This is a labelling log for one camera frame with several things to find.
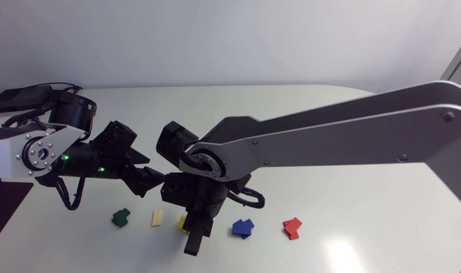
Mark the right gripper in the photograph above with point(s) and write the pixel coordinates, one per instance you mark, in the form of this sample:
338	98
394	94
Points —
209	201

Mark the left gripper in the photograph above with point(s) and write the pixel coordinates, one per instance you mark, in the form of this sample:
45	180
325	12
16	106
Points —
124	170

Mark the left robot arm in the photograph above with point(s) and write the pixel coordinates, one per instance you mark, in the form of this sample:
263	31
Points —
10	151

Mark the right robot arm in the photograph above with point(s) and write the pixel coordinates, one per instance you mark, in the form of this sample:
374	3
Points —
328	136

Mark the pile of yellow wooden blocks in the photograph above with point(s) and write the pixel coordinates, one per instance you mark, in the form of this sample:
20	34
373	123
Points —
182	223

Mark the blue wooden block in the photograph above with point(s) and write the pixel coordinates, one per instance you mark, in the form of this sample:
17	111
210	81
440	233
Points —
241	226
251	223

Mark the natural wooden block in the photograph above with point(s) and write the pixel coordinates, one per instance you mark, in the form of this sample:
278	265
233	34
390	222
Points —
157	218

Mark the green wooden block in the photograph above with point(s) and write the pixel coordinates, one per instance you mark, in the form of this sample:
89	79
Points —
119	222
123	213

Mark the red wooden block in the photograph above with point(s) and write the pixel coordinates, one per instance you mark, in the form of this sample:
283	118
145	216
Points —
293	225
294	236

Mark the black power brick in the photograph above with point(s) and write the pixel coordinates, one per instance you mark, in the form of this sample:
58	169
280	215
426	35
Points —
20	98

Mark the dark mat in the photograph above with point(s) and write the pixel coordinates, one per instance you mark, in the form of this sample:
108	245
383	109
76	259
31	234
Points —
5	204

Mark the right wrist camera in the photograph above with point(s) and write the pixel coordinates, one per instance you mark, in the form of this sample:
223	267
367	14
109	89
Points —
175	191

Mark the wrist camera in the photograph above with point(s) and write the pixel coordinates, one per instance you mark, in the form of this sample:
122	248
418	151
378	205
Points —
175	191
114	142

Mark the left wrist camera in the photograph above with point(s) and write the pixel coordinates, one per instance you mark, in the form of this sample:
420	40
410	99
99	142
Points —
114	142

